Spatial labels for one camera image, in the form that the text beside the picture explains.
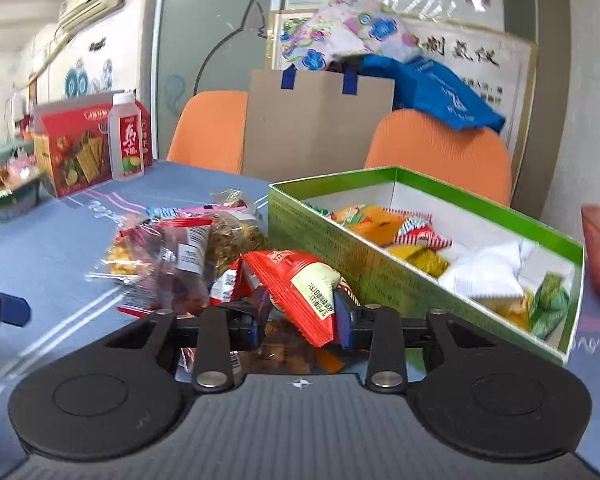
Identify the orange chair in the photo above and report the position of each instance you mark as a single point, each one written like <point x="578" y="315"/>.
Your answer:
<point x="475" y="160"/>
<point x="210" y="132"/>

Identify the pink snack packet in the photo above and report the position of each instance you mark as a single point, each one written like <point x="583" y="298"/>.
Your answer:
<point x="168" y="213"/>

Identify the white packet in box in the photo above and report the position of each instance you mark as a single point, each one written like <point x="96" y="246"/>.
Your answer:
<point x="489" y="275"/>

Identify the clear drink bottle red label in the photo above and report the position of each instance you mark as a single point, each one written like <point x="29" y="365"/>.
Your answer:
<point x="125" y="137"/>

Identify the yellow apple snack packet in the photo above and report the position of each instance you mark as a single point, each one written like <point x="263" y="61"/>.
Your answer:
<point x="371" y="222"/>

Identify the right orange chair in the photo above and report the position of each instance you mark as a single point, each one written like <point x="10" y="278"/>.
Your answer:
<point x="475" y="160"/>

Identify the green candy wrapper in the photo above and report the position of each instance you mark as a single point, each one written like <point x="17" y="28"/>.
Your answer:
<point x="550" y="305"/>

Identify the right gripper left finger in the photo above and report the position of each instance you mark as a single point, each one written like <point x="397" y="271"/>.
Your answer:
<point x="217" y="332"/>

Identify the left orange chair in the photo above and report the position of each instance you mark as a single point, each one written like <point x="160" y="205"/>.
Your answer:
<point x="210" y="132"/>

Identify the green white cardboard box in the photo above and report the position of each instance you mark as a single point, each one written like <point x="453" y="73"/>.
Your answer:
<point x="420" y="259"/>

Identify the red beef snack packet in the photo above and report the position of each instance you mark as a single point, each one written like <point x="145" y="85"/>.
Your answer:
<point x="417" y="230"/>

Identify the clear wrapped red date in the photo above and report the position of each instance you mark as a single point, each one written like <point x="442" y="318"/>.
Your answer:
<point x="188" y="293"/>

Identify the blue fabric bag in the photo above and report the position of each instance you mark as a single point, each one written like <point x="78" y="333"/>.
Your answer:
<point x="431" y="88"/>

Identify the brown paper bag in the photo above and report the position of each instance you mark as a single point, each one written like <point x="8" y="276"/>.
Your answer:
<point x="302" y="124"/>

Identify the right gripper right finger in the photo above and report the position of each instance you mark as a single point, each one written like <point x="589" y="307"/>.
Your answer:
<point x="385" y="335"/>

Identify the red cracker box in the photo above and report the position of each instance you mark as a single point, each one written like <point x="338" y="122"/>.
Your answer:
<point x="71" y="142"/>

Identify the yellow chips clear bag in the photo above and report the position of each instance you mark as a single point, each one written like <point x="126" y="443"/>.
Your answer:
<point x="130" y="254"/>

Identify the red white snack packet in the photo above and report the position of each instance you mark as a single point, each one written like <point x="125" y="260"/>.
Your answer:
<point x="302" y="286"/>

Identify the clear bag brown snacks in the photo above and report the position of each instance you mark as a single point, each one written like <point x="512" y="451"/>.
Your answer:
<point x="237" y="228"/>

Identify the floral cloth bundle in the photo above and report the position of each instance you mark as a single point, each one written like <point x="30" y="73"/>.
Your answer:
<point x="347" y="28"/>

